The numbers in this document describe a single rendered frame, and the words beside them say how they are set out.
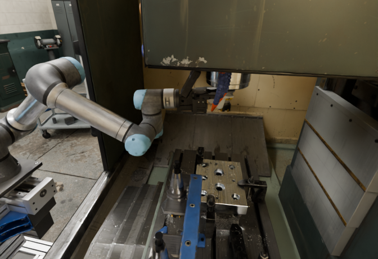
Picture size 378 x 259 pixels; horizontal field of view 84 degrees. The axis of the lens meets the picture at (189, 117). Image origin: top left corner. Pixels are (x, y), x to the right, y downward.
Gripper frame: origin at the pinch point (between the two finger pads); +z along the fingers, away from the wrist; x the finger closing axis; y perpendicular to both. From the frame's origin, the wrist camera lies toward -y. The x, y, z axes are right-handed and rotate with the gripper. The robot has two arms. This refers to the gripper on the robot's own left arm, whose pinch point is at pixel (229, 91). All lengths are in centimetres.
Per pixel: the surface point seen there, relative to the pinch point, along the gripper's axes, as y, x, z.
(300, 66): -17.0, 33.5, 6.8
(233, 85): -4.8, 7.8, -0.3
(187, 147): 73, -70, -18
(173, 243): 22, 43, -20
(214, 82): -5.5, 5.6, -6.2
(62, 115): 113, -223, -216
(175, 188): 19.1, 28.7, -19.7
